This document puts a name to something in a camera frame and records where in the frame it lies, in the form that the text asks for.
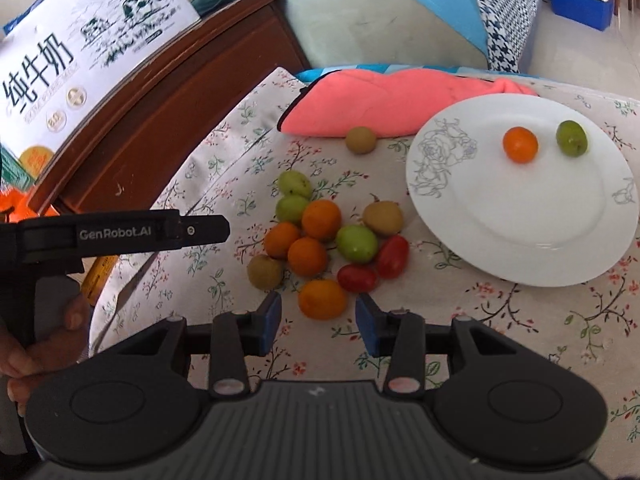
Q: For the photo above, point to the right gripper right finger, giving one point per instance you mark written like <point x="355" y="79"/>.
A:
<point x="398" y="335"/>

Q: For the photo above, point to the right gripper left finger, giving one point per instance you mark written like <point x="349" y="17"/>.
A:
<point x="235" y="336"/>

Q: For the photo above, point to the orange tangerine bottom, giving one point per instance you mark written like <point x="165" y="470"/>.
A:
<point x="322" y="300"/>

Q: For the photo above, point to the orange tangerine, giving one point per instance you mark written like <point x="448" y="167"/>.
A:
<point x="322" y="300"/>
<point x="279" y="239"/>
<point x="520" y="145"/>
<point x="322" y="219"/>
<point x="307" y="257"/>

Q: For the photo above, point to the green jujube fruit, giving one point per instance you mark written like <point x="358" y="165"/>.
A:
<point x="571" y="138"/>

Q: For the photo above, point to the person left hand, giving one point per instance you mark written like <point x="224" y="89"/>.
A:
<point x="27" y="368"/>

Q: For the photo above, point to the brown kiwi left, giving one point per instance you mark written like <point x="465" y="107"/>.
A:
<point x="265" y="273"/>

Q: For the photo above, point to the red cherry tomato lower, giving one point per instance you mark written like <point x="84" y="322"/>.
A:
<point x="357" y="278"/>

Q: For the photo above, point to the red cherry tomato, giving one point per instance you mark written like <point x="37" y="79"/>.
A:
<point x="357" y="278"/>
<point x="392" y="257"/>

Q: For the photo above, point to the red cherry tomato right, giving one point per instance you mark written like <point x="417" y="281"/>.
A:
<point x="392" y="257"/>

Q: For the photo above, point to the green jujube center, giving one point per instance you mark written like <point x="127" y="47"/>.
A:
<point x="357" y="244"/>

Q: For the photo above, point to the green jujube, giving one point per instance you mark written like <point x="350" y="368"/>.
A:
<point x="293" y="182"/>
<point x="357" y="244"/>
<point x="290" y="208"/>

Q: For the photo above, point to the brown kiwi with stem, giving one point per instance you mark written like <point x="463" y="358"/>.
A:
<point x="383" y="217"/>

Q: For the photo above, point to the green jujube top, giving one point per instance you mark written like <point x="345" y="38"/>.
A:
<point x="293" y="182"/>

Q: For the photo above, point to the white milk carton box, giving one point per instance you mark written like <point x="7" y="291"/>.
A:
<point x="63" y="60"/>

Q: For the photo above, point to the white floral plate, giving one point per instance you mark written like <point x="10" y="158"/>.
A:
<point x="556" y="221"/>

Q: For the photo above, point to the brown kiwi near cloth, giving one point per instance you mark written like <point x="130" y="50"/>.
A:
<point x="361" y="140"/>

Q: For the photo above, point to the pink fleece cloth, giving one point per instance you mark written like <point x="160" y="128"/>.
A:
<point x="391" y="105"/>

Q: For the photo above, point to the green sofa cushion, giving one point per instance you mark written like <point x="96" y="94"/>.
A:
<point x="351" y="32"/>

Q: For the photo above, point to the houndstooth sofa cover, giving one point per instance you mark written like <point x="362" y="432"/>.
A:
<point x="508" y="26"/>

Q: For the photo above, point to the blue plastic bin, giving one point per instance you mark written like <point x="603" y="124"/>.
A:
<point x="596" y="14"/>

